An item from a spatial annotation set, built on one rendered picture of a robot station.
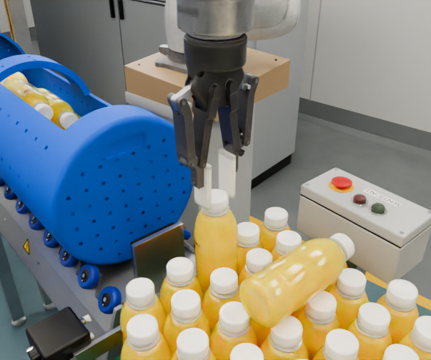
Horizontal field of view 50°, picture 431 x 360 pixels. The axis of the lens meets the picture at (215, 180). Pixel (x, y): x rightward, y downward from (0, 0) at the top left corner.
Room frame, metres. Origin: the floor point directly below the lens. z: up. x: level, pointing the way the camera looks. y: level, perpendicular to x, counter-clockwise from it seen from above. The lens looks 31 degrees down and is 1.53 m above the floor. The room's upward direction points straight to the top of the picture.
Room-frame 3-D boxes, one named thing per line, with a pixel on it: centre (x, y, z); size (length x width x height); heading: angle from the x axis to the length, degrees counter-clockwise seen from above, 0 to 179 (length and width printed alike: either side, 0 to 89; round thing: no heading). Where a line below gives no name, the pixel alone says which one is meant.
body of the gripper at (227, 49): (0.56, 0.00, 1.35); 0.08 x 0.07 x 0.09; 131
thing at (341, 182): (0.70, -0.22, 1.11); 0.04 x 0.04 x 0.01
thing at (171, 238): (0.63, 0.10, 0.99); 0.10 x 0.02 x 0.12; 130
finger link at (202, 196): (0.54, 0.02, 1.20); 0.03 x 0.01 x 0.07; 41
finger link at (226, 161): (0.57, -0.02, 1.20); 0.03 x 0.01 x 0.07; 41
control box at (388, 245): (0.66, -0.25, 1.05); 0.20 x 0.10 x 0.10; 40
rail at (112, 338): (0.57, 0.05, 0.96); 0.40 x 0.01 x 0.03; 130
